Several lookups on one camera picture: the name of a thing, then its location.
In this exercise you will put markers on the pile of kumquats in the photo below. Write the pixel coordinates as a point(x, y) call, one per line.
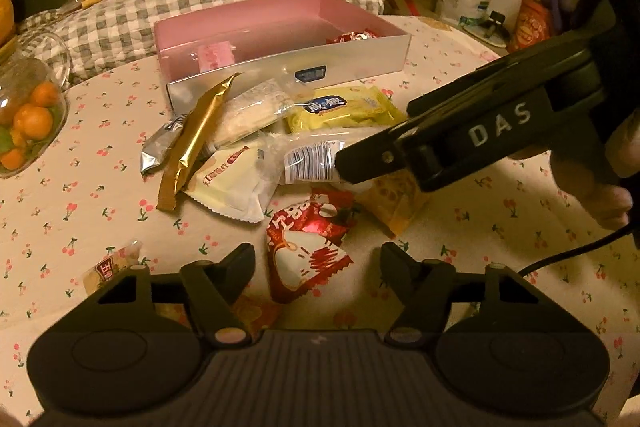
point(32, 119)

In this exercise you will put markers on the cherry print tablecloth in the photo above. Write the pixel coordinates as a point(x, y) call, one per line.
point(100, 207)

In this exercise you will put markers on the large orange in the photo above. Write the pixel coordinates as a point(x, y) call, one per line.
point(5, 17)

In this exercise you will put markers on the clear packet with barcode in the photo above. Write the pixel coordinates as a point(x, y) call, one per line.
point(305, 159)

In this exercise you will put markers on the clear rice cracker packet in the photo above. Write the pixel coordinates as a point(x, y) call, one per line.
point(255, 104)

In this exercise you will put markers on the gold snack bar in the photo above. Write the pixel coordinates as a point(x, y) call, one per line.
point(195, 137)

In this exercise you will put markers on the round glass jar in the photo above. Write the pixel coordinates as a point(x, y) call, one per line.
point(47, 57)

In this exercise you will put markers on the silver snack packet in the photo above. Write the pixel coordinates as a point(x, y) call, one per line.
point(157, 147)

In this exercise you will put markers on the white fan base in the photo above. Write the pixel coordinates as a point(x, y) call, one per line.
point(487, 32)

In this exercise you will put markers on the yellow patterned snack packet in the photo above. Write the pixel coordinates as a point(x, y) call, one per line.
point(395, 207)

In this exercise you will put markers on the orange printed bag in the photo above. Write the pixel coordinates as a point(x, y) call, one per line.
point(530, 24)

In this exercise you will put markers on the small cake packet red label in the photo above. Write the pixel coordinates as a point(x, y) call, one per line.
point(107, 269)

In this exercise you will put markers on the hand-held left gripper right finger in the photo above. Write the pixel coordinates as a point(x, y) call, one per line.
point(395, 267)

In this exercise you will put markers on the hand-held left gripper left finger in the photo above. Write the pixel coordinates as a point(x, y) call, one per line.
point(239, 264)

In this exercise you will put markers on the white snack packet red print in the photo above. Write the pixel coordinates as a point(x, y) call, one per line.
point(235, 187)

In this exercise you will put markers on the pink snack packet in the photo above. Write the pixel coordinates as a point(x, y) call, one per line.
point(215, 56)

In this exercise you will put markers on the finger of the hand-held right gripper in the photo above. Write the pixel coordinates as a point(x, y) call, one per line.
point(370, 157)

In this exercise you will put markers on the pink box with silver sides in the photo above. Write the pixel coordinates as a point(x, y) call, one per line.
point(280, 19)

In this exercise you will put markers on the red and white snack packet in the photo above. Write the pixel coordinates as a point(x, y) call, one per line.
point(305, 252)

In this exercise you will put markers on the person's right hand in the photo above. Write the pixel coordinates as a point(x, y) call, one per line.
point(595, 192)

